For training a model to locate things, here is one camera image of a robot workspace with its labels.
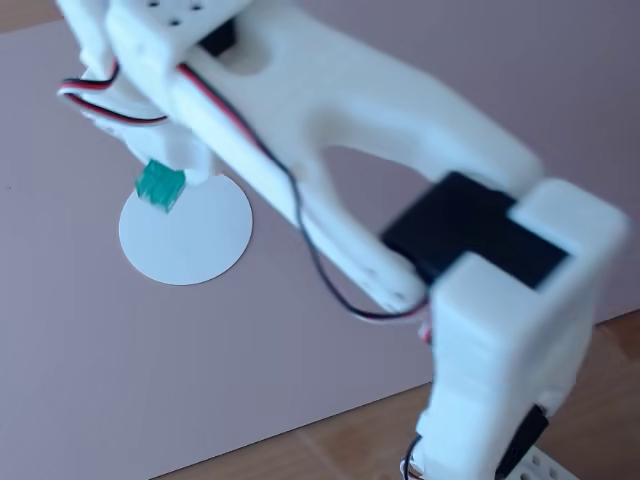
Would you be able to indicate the teal lego brick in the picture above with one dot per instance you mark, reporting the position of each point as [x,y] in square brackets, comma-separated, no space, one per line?
[160,187]

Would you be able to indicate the white paper circle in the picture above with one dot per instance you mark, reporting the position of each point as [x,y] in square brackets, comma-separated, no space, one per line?
[200,240]

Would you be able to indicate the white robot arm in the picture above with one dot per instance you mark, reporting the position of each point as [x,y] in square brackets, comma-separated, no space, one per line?
[350,100]

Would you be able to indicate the pink table mat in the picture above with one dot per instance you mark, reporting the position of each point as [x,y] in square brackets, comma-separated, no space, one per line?
[150,350]

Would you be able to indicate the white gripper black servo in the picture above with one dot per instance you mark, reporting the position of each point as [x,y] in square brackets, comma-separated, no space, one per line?
[176,151]

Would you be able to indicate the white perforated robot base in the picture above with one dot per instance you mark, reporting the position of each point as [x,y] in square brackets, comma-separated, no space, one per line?
[545,467]

